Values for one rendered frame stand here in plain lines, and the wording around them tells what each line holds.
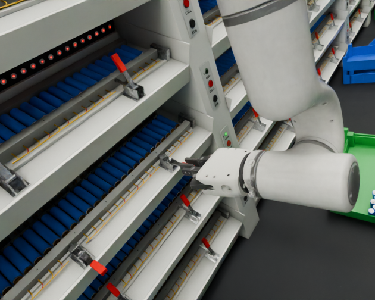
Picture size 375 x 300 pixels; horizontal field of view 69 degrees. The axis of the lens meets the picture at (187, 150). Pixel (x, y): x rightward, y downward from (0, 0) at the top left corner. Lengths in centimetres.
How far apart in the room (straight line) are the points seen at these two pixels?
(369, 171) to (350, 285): 42
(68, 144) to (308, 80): 38
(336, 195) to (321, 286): 58
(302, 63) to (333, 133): 18
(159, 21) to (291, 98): 41
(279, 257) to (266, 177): 60
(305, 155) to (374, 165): 76
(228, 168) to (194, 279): 49
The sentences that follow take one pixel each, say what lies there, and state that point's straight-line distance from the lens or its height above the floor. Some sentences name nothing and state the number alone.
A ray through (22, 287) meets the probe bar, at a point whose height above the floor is 53.
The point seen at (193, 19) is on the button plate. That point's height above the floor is 75.
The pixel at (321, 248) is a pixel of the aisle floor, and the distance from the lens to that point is 103.
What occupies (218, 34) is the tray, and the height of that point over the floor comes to 68.
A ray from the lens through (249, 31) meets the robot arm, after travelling 32.
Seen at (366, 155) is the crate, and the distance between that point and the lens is 122.
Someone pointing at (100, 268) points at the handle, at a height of 51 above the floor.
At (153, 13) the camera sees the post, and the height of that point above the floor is 79.
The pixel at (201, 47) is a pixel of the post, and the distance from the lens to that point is 70.
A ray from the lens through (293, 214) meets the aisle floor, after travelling 112.
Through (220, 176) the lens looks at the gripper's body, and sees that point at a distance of 50.
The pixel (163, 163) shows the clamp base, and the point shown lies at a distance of 65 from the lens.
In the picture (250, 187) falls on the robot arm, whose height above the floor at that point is 53.
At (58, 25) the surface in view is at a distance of 49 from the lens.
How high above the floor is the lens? 86
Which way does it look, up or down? 33 degrees down
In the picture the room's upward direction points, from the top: 23 degrees counter-clockwise
